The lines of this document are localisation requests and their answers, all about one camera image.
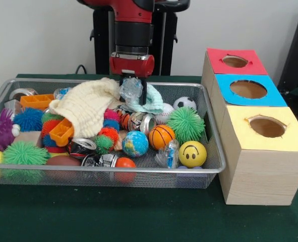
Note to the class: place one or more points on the white baseball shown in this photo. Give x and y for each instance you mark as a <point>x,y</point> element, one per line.
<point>165,112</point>

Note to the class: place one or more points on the wooden box with three holes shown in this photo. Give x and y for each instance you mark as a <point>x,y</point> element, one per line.
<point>259,176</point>

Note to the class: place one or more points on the small soccer ball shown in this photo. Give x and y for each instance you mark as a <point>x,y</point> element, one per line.
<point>185,103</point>

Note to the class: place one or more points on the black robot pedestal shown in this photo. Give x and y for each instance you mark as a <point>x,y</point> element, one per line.
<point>169,37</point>

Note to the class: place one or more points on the cream waffle cloth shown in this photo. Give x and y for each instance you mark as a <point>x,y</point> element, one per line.
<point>88,106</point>

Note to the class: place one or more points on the mint green waffle cloth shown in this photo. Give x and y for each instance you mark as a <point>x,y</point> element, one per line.
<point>153,100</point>

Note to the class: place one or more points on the clear plastic bottle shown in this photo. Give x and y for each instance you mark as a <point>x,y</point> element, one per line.
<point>131,88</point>

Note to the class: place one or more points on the dark green table cloth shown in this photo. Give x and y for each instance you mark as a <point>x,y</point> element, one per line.
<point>113,214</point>

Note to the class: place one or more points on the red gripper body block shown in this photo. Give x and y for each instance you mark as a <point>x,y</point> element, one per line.
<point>131,65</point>

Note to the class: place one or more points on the small orange basketball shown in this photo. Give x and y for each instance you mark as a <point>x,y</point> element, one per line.
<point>162,136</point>

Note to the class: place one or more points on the blue globe ball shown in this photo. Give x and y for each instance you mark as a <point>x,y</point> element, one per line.
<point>134,143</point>

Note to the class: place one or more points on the clear mesh bin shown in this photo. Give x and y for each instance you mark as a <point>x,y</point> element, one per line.
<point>214,151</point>

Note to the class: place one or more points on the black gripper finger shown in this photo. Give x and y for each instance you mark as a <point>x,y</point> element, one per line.
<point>122,79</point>
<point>144,93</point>

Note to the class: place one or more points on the yellow plastic ball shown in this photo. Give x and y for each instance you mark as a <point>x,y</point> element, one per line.
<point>192,153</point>

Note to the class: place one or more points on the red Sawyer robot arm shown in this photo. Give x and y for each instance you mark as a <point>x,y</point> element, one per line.
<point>133,30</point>

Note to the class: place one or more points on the green spiky rubber ball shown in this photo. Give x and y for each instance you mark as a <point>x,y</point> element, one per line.
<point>25,153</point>
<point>186,124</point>

